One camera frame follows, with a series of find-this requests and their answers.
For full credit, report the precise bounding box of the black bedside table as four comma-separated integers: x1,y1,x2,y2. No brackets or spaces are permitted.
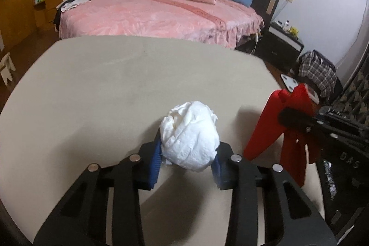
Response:
253,22,305,72

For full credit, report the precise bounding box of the patterned fabric chair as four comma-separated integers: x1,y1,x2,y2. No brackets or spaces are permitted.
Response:
333,59,369,127

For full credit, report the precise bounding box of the red white box on floor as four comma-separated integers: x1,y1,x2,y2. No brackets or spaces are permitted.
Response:
305,86,320,104

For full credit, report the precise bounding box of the pink covered bed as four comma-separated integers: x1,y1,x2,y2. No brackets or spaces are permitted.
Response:
58,0,264,49

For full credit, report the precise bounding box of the white bottle on nightstand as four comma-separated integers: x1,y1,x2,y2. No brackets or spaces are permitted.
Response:
283,20,290,32

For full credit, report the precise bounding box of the small white stool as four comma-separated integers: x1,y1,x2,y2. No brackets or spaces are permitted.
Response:
0,52,16,86

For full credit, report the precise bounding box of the red fabric garment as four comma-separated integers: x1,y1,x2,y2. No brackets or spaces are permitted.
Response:
243,84,320,187

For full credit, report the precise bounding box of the plaid clothes pile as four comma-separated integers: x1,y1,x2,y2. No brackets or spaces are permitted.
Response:
298,50,343,103

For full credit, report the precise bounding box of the white bathroom scale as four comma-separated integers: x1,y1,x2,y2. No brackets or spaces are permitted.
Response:
280,74,299,93

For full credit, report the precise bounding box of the white tissue ball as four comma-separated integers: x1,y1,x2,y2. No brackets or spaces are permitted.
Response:
160,101,220,172

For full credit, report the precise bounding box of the yellow toy on nightstand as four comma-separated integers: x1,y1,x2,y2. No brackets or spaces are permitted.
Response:
288,26,300,39

